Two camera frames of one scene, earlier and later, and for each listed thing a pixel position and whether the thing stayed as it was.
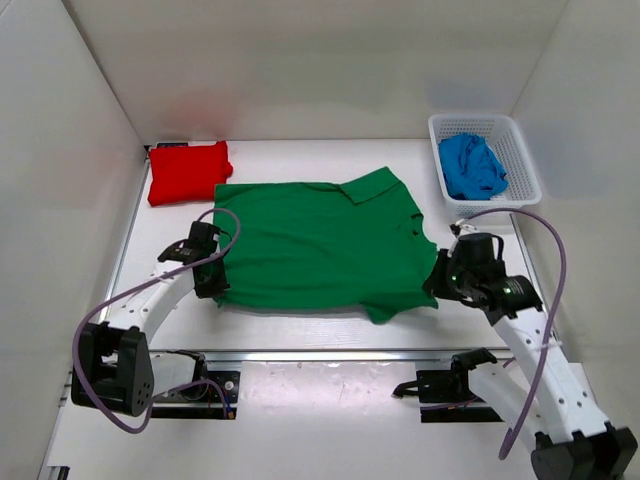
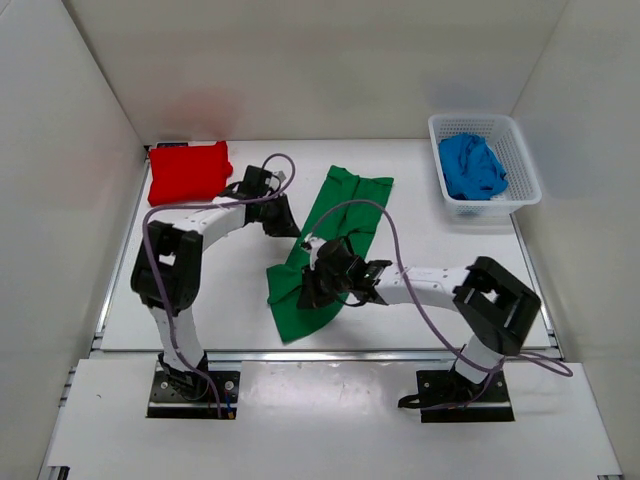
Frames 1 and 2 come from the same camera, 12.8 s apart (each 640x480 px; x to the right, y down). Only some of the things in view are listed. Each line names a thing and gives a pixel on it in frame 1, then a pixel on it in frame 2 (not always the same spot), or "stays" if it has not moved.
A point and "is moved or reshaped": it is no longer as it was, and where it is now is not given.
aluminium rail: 329,354 stays
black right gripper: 435,285 → 310,297
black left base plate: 206,387 stays
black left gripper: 216,288 → 286,226
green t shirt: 357,244 is moved or reshaped
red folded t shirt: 187,174 stays
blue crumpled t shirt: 471,168 stays
